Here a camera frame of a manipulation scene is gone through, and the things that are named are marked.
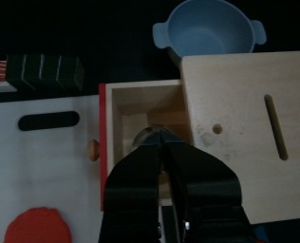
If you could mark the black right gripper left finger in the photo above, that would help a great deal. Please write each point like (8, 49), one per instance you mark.
(131, 196)

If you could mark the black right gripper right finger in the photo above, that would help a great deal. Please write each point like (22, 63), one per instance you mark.
(207, 202)

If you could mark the red play dough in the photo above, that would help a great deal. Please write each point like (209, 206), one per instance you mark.
(36, 226)

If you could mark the pale wooden drawer box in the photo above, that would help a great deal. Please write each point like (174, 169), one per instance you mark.
(241, 126)

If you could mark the light blue toy bowl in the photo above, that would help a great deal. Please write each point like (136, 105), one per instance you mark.
(207, 31)

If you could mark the dark green striped toy block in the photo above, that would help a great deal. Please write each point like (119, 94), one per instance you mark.
(46, 72)

